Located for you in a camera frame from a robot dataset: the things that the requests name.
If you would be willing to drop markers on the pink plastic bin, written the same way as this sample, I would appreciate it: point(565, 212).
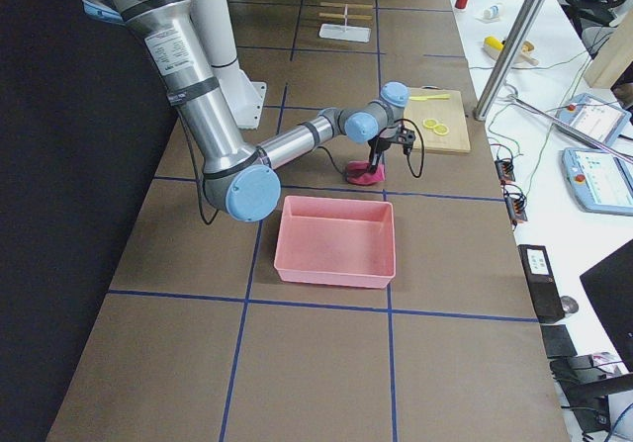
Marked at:
point(336, 242)

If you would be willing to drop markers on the pink microfiber cloth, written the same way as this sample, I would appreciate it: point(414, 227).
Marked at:
point(363, 174)

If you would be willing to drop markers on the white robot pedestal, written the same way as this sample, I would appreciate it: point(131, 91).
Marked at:
point(245, 98)

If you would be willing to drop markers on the wooden rack dowel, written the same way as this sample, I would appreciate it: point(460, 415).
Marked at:
point(345, 17)
point(346, 5)

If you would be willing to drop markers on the yellow plastic knife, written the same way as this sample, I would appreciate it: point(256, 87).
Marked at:
point(435, 97)

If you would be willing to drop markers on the aluminium frame post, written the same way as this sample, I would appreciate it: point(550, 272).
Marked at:
point(517, 35)

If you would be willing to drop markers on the black power box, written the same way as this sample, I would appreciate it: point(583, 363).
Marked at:
point(541, 283)

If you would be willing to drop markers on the teach pendant tablet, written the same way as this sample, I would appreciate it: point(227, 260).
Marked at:
point(600, 182)
point(594, 117)

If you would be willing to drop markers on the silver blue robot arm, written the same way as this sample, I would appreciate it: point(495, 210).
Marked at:
point(192, 46)

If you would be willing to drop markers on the black monitor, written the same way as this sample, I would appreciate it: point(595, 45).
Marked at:
point(608, 286)

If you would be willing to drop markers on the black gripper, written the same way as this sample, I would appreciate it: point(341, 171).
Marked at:
point(378, 146)

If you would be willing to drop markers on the bamboo cutting board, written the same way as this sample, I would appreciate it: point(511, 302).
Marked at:
point(448, 112)

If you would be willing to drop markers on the lemon slice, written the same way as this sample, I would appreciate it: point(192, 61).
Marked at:
point(441, 129)
point(430, 123)

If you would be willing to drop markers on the white rack tray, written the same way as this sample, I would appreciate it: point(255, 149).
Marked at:
point(344, 33)

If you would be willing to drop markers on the small white bottle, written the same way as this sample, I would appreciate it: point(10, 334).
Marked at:
point(493, 13)

